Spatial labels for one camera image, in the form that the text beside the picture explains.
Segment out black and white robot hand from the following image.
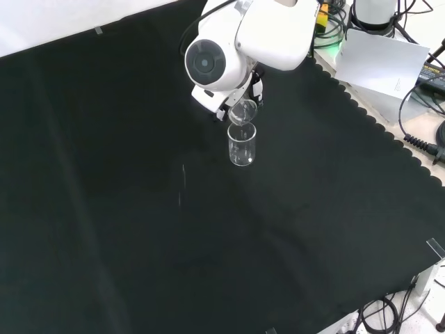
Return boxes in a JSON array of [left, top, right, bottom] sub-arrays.
[[191, 65, 266, 123]]

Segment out clear glass beaker with water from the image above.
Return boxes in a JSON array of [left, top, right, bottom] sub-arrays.
[[227, 98, 259, 127]]

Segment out clear glass beaker with markings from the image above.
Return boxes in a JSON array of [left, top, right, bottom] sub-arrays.
[[227, 121, 258, 168]]

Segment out black bench cloth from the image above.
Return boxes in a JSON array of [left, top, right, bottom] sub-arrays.
[[0, 0, 445, 334]]

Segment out yellow stop button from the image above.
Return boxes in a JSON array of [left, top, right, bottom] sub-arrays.
[[314, 2, 330, 34]]

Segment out white cylinder with black base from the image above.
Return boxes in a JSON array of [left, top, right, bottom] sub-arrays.
[[350, 0, 400, 35]]

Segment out grey metal box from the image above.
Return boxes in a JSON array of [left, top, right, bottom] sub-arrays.
[[347, 82, 436, 127]]

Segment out black power adapter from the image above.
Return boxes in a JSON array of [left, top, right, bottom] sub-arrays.
[[416, 59, 445, 92]]

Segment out black tripod leg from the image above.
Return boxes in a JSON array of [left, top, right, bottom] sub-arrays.
[[425, 37, 445, 65]]

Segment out grey metal bench leg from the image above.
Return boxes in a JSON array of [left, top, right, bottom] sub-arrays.
[[414, 259, 445, 297]]

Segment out green cable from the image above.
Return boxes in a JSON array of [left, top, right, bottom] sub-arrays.
[[312, 5, 349, 49]]

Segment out black cable with ribbed plug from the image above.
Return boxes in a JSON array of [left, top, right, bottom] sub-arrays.
[[397, 85, 445, 166]]

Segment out black cable loop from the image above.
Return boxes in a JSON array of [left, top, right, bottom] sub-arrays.
[[357, 294, 401, 334]]

